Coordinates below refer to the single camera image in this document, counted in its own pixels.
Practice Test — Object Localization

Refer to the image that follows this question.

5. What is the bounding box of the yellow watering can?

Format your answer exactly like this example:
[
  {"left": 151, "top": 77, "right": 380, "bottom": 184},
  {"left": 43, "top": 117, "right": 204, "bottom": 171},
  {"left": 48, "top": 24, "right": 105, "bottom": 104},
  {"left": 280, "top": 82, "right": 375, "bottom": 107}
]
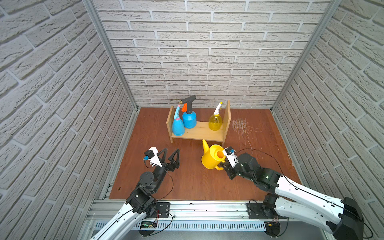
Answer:
[{"left": 202, "top": 140, "right": 226, "bottom": 171}]

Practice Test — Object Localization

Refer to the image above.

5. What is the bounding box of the light blue pink spray bottle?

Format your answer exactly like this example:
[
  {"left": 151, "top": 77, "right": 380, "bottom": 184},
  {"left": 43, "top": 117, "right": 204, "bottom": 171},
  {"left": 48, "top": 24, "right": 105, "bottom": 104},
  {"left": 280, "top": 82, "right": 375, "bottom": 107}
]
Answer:
[{"left": 172, "top": 105, "right": 185, "bottom": 137}]

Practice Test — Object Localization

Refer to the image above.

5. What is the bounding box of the wooden shelf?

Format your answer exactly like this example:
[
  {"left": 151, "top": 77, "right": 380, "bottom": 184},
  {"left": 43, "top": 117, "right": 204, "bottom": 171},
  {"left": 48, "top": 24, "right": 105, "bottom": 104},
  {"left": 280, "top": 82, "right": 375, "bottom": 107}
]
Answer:
[{"left": 166, "top": 100, "right": 231, "bottom": 146}]

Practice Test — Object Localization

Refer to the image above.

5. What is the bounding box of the blue grey pressure sprayer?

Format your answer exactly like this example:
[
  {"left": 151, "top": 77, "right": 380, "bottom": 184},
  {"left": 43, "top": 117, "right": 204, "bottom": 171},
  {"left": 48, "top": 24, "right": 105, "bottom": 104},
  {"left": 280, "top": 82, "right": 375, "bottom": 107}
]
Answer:
[{"left": 179, "top": 95, "right": 197, "bottom": 129}]

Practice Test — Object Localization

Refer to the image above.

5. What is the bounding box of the yellow spray bottle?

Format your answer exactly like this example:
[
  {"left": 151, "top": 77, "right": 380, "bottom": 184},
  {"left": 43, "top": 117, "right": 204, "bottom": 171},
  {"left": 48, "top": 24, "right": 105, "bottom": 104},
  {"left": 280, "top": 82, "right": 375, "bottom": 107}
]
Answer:
[{"left": 209, "top": 102, "right": 223, "bottom": 131}]

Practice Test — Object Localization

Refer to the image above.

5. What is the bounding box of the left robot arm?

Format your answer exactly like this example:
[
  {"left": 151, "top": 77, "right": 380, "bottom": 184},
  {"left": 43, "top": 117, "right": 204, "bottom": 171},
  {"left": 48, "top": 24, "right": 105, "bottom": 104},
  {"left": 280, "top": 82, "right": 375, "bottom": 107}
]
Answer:
[{"left": 91, "top": 147, "right": 180, "bottom": 240}]

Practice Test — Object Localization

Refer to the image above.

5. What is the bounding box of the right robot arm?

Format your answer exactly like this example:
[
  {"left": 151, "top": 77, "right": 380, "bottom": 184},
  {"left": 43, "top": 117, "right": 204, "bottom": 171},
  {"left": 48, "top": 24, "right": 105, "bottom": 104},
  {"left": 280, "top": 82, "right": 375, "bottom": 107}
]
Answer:
[{"left": 220, "top": 148, "right": 365, "bottom": 240}]

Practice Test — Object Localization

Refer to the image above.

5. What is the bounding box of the left green circuit board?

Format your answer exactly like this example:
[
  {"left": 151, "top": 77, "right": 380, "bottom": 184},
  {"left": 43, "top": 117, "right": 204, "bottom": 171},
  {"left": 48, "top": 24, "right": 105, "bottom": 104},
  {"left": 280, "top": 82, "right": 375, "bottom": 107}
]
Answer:
[{"left": 140, "top": 221, "right": 158, "bottom": 230}]

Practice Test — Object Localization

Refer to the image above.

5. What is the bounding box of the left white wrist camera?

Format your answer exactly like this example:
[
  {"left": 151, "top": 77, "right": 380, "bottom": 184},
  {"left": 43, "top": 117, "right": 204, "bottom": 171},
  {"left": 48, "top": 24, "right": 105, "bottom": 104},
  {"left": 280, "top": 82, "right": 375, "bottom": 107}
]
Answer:
[{"left": 143, "top": 147, "right": 163, "bottom": 169}]

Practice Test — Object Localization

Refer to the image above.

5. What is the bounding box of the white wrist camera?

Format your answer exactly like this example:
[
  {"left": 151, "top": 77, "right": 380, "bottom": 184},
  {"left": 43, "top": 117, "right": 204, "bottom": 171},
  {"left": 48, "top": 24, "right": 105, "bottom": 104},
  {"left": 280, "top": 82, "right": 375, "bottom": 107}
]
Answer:
[
  {"left": 223, "top": 147, "right": 238, "bottom": 168},
  {"left": 143, "top": 147, "right": 163, "bottom": 169}
]

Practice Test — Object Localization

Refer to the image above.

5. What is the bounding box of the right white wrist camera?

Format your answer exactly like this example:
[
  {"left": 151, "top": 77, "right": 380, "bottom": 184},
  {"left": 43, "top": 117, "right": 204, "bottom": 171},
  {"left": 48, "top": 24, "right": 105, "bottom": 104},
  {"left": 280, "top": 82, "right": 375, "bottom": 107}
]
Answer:
[{"left": 223, "top": 147, "right": 238, "bottom": 168}]

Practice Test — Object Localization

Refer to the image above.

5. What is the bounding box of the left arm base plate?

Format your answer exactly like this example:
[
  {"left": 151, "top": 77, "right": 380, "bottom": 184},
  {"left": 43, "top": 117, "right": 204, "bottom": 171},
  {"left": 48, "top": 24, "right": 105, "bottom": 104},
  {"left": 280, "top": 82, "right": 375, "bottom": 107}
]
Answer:
[{"left": 150, "top": 202, "right": 171, "bottom": 219}]

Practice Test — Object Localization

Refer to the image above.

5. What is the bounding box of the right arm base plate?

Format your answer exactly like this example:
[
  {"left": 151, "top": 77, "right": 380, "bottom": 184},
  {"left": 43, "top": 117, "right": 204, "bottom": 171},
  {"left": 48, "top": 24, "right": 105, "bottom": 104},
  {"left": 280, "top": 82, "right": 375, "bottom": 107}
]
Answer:
[{"left": 246, "top": 202, "right": 287, "bottom": 220}]

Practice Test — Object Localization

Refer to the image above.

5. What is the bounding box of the aluminium front rail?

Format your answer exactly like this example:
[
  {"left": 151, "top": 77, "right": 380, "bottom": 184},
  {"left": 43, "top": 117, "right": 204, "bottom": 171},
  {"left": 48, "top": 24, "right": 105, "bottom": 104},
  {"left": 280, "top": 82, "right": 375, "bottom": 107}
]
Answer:
[{"left": 85, "top": 199, "right": 332, "bottom": 223}]

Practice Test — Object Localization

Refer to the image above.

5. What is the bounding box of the left corner aluminium post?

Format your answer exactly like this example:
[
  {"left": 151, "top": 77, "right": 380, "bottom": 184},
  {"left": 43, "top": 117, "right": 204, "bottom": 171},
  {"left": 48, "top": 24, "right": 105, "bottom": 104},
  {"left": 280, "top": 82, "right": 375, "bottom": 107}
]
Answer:
[{"left": 83, "top": 0, "right": 139, "bottom": 112}]

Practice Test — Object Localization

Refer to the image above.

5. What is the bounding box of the corner aluminium post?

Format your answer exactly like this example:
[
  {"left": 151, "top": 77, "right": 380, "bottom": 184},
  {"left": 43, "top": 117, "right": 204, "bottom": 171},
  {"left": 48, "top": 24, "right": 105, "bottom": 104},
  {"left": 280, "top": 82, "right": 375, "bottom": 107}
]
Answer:
[
  {"left": 83, "top": 0, "right": 139, "bottom": 112},
  {"left": 271, "top": 0, "right": 342, "bottom": 114}
]

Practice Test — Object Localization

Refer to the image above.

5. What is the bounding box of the right corner aluminium post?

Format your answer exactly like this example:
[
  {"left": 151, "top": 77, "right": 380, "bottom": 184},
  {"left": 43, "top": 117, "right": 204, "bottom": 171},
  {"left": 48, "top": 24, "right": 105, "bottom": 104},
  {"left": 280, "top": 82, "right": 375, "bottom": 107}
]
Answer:
[{"left": 271, "top": 0, "right": 342, "bottom": 114}]

